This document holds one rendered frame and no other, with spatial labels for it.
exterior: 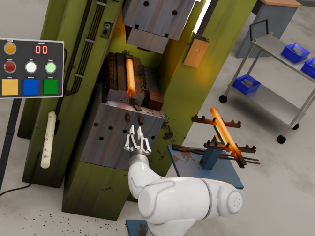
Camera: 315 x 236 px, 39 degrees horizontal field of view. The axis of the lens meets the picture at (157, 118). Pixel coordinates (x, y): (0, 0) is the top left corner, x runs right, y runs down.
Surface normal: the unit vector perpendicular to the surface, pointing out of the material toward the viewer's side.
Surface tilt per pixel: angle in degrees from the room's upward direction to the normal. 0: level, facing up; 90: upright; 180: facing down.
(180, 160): 0
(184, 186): 3
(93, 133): 90
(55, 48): 60
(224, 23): 90
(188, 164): 0
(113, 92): 90
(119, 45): 90
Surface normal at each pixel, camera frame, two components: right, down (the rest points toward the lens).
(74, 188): 0.10, 0.61
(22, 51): 0.59, 0.18
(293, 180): 0.35, -0.76
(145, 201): -0.84, -0.15
